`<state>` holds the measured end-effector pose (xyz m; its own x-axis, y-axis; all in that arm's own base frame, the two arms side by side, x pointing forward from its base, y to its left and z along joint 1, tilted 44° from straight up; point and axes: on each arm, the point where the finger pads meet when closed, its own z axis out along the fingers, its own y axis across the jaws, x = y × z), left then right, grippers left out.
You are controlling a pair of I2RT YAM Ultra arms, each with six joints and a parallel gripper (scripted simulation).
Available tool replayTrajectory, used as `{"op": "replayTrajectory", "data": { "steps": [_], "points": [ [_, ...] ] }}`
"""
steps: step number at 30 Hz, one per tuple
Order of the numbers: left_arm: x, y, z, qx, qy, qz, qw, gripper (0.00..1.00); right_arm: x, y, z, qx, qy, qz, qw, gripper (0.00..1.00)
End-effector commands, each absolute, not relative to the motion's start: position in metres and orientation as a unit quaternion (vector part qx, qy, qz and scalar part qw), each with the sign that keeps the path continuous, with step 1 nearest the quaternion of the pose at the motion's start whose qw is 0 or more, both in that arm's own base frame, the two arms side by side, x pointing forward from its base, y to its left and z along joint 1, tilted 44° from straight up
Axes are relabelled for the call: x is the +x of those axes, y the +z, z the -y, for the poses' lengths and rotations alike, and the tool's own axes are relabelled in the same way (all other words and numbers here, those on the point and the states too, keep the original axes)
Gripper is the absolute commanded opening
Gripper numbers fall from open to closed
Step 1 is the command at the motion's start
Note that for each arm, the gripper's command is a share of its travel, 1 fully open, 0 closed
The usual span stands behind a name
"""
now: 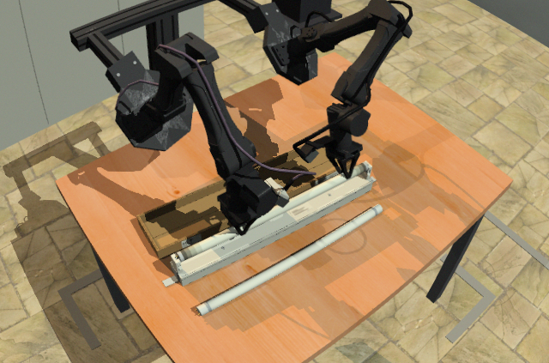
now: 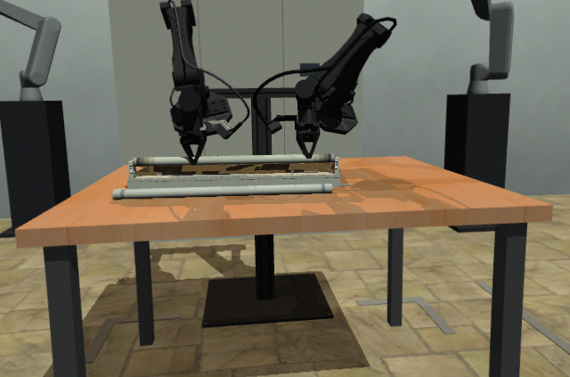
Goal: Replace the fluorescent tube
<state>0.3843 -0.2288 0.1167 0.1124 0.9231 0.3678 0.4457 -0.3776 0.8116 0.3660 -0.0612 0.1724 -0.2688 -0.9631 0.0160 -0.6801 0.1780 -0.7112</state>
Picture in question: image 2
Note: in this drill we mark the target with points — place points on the brown cardboard carton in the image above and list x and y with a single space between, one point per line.
231 169

